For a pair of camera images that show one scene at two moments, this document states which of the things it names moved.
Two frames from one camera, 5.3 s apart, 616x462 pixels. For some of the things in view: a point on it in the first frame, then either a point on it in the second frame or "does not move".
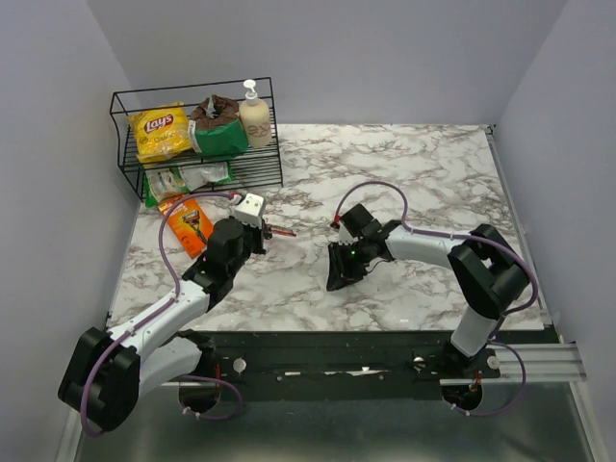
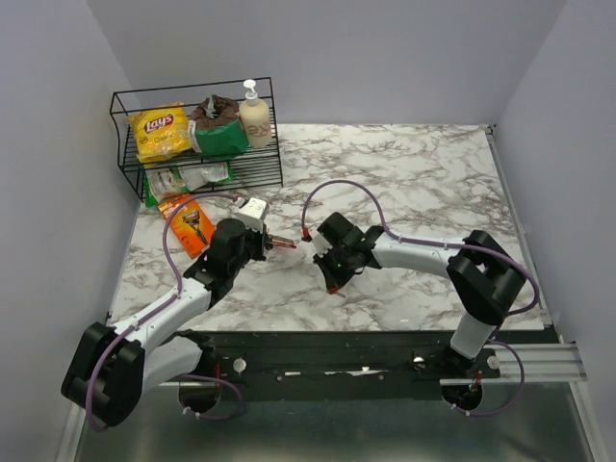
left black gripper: (258, 233) does not move
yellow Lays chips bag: (161, 132) does not move
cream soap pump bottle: (256, 118) does not move
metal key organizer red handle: (280, 230) -> (280, 241)
